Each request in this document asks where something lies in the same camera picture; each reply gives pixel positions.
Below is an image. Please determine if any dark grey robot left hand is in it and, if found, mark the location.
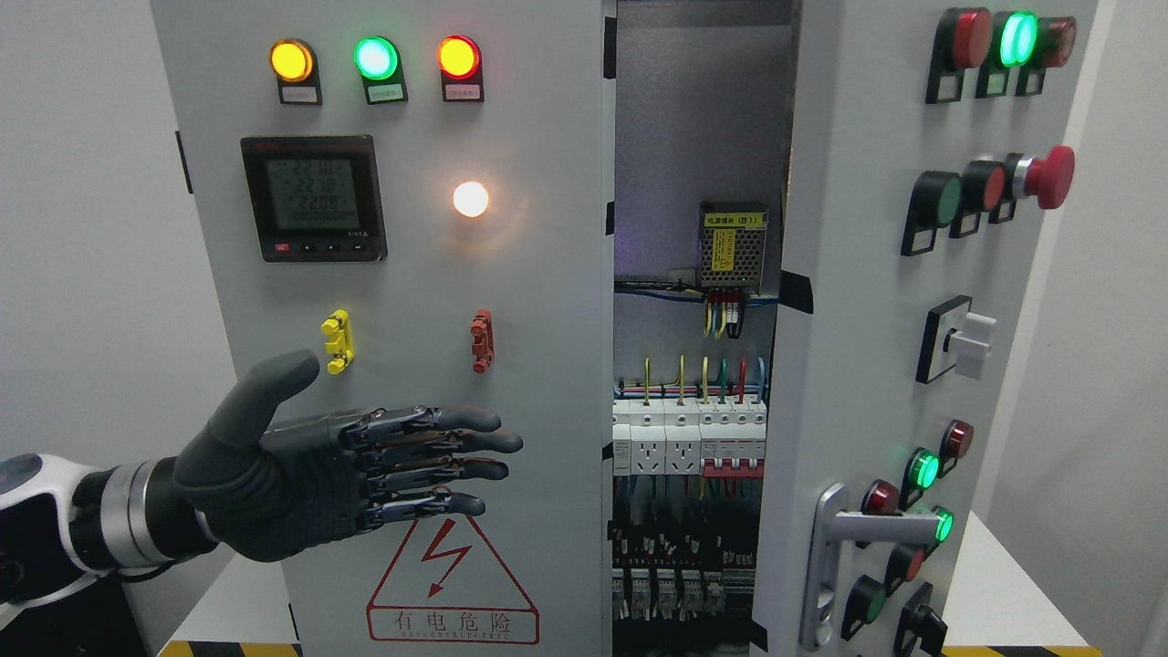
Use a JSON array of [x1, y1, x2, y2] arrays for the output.
[[172, 350, 523, 562]]

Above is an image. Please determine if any grey cabinet door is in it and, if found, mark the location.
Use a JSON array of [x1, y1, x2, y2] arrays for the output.
[[755, 1, 1099, 656], [151, 1, 616, 656]]

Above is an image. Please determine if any yellow terminal connector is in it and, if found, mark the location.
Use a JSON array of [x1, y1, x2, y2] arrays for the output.
[[320, 307, 355, 376]]

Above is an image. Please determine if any red electric hazard warning sticker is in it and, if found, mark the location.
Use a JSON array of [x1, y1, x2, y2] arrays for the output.
[[366, 516, 541, 645]]

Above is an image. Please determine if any red terminal connector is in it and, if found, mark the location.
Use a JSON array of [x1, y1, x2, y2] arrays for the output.
[[470, 307, 495, 374]]

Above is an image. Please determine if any black digital power meter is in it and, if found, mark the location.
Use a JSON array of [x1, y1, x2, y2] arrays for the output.
[[239, 134, 387, 263]]

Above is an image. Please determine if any white glowing indicator lamp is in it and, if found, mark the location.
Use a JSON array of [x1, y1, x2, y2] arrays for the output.
[[452, 182, 491, 219]]

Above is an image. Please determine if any lower relay terminal row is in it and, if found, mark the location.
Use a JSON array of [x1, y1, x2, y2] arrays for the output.
[[609, 521, 756, 624]]

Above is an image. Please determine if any yellow indicator light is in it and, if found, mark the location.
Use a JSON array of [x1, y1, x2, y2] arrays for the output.
[[267, 39, 322, 108]]

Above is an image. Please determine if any green indicator light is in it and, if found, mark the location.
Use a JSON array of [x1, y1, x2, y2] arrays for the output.
[[353, 35, 409, 105]]

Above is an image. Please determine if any white breaker and socket row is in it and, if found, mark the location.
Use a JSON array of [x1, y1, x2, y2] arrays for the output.
[[610, 397, 769, 479]]

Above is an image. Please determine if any red indicator light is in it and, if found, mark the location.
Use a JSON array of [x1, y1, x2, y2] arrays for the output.
[[437, 34, 485, 103]]

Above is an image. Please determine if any metal mesh power supply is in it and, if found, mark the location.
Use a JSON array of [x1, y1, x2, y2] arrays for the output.
[[698, 203, 770, 288]]

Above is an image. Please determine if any red emergency stop button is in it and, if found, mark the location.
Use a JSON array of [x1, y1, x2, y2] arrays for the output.
[[988, 145, 1076, 224]]

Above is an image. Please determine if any silver door handle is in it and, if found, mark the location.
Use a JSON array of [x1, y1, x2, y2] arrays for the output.
[[799, 483, 952, 652]]

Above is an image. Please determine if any white selector switch right door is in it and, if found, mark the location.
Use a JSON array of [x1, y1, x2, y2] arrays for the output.
[[915, 295, 997, 383]]

